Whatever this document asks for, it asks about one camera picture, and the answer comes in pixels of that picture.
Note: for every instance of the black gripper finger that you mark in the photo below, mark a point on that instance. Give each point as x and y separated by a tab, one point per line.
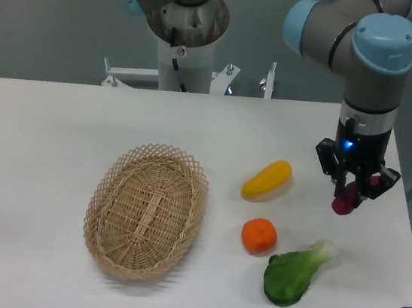
331	166
370	186

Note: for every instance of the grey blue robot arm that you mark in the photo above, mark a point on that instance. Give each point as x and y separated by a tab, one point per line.
366	42

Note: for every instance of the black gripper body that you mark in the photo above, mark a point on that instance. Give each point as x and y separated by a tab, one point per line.
362	137

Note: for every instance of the orange mandarin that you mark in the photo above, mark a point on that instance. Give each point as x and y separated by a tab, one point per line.
259	235

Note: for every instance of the white metal base frame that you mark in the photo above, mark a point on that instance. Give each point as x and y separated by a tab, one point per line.
174	77

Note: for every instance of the green bok choy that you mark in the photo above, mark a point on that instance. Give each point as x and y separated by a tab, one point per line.
288	276

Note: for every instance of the purple sweet potato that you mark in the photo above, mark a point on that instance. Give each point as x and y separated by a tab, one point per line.
343	202

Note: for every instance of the yellow corn cob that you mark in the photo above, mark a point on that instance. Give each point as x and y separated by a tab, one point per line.
270	178

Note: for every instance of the woven wicker basket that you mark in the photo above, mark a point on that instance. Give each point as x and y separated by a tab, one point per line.
146	212

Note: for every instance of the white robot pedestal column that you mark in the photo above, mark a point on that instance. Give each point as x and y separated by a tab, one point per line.
189	33

